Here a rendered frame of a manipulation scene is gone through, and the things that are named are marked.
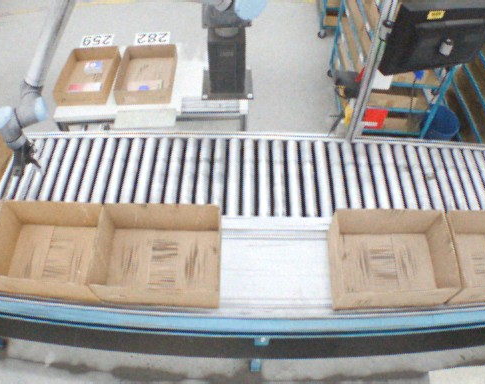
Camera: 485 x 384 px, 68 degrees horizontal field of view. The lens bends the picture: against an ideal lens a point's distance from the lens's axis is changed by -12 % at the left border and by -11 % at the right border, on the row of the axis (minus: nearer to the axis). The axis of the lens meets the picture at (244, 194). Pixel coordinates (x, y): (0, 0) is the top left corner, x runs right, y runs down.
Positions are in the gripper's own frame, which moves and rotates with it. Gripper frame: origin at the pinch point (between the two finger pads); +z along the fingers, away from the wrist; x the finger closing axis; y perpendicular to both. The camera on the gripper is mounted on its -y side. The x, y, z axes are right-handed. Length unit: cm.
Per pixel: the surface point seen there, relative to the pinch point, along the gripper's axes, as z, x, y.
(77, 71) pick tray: 4, 2, 76
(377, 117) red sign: -6, -154, 32
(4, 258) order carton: -13.6, -8.6, -46.8
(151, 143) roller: 5, -51, 23
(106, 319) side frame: -11, -51, -64
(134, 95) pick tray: -2, -39, 48
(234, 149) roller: 5, -89, 20
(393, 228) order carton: -12, -148, -29
